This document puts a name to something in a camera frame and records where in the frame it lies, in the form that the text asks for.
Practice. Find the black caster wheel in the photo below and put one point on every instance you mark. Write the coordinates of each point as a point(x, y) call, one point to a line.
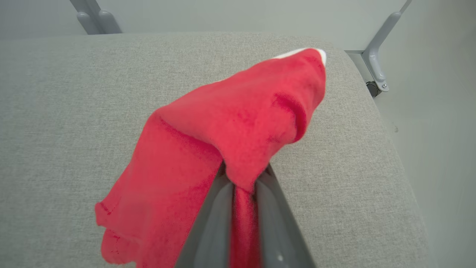
point(373, 89)

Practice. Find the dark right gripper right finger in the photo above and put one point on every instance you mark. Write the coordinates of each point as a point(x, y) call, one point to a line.
point(277, 230)

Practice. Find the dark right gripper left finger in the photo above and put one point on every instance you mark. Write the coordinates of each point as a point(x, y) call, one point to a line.
point(212, 230)

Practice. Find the red shorts white trim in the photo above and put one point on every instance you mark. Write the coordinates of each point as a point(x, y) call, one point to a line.
point(230, 123)

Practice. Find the grey fabric sofa cushion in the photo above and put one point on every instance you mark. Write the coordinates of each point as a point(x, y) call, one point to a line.
point(74, 130)

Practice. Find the grey partition post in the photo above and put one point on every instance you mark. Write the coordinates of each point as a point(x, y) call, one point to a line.
point(87, 24)
point(108, 22)

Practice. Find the grey partition bottom rail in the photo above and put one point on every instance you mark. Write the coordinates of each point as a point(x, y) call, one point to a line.
point(355, 52)

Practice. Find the grey partition foot bracket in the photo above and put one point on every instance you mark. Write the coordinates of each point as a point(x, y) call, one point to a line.
point(377, 56)

